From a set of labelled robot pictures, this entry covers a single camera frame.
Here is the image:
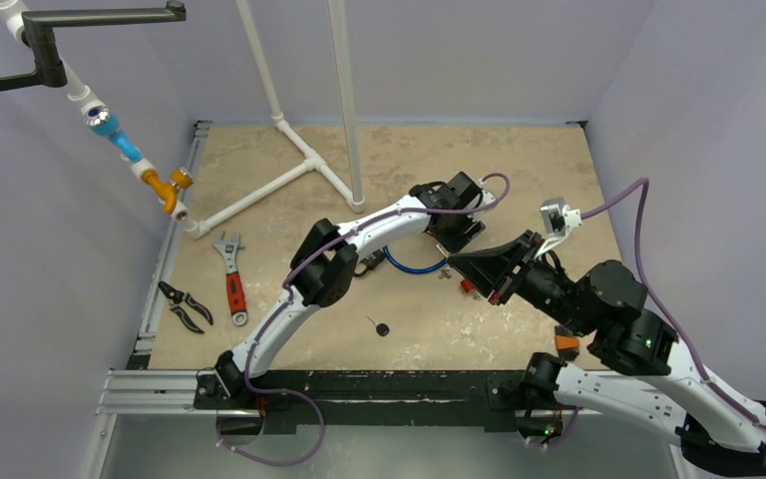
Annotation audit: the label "orange pipe valve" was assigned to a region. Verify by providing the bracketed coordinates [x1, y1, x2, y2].
[140, 168, 194, 221]

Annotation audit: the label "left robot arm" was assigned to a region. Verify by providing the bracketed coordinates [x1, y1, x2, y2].
[213, 172, 505, 408]

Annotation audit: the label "black head key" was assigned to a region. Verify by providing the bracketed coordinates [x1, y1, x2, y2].
[367, 316, 390, 337]

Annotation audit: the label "orange brush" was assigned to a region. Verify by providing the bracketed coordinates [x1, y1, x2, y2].
[555, 325, 580, 362]

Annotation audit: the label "aluminium rail frame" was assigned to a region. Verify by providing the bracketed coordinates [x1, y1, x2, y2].
[95, 119, 698, 479]

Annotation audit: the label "white PVC pipe frame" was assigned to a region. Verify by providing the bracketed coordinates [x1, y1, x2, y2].
[0, 0, 368, 240]

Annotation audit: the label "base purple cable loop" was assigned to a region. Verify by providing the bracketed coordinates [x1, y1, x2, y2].
[215, 389, 329, 465]

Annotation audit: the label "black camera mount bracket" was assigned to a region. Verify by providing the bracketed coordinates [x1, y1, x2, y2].
[0, 1, 188, 93]

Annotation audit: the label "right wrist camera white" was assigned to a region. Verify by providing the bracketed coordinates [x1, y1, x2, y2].
[536, 197, 582, 258]

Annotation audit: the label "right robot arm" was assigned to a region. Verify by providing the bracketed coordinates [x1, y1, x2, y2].
[448, 232, 766, 477]

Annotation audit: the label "red handled wrench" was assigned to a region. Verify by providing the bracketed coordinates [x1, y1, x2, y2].
[213, 232, 248, 327]

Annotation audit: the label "blue cable lock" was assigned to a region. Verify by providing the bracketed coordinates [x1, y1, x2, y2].
[382, 245, 451, 276]

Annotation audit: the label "blue pipe valve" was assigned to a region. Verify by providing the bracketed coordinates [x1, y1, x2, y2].
[84, 106, 144, 163]

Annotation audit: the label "black pliers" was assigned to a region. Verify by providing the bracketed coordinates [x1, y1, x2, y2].
[158, 280, 214, 334]

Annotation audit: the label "black padlock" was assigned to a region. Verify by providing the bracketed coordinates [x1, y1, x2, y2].
[353, 249, 386, 278]

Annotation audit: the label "silver key bunch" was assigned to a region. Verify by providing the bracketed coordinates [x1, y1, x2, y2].
[439, 264, 453, 279]

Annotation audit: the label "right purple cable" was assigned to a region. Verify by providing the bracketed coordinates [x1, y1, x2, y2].
[580, 177, 766, 451]

